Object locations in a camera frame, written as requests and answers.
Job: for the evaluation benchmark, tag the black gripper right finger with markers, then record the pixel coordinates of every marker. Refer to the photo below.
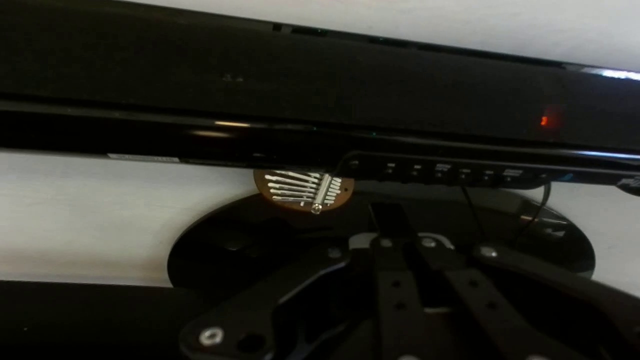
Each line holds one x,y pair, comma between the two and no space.
506,300

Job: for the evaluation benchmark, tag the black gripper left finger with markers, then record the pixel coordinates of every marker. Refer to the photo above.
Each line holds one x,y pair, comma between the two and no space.
393,300

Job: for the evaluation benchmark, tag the black home theatre screen unit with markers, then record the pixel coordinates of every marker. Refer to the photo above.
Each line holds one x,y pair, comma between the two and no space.
301,86

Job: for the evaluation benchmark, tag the round wooden kalimba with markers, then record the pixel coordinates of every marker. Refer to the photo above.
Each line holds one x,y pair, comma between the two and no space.
303,190

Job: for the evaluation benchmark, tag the black oval stand base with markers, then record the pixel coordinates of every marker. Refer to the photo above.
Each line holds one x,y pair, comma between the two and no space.
266,233

